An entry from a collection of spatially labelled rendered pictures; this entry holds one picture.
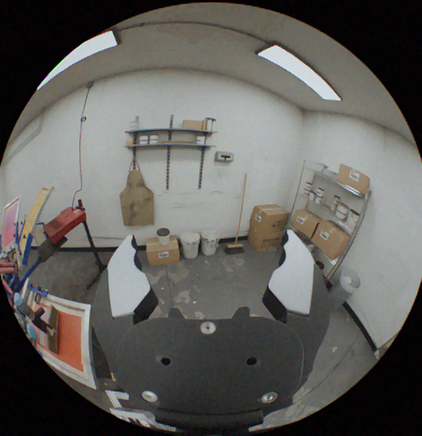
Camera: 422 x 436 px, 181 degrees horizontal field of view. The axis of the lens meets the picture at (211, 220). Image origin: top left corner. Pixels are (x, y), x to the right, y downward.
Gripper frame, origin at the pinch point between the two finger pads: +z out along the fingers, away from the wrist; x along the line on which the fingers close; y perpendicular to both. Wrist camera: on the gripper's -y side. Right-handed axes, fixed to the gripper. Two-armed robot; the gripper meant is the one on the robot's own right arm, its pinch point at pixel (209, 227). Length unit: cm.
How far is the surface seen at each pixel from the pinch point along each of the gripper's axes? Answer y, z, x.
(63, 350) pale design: 61, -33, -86
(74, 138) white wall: -64, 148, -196
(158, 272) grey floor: 158, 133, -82
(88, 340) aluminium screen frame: 60, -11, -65
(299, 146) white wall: -19, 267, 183
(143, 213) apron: 79, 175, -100
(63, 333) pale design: 61, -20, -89
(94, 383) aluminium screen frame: 62, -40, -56
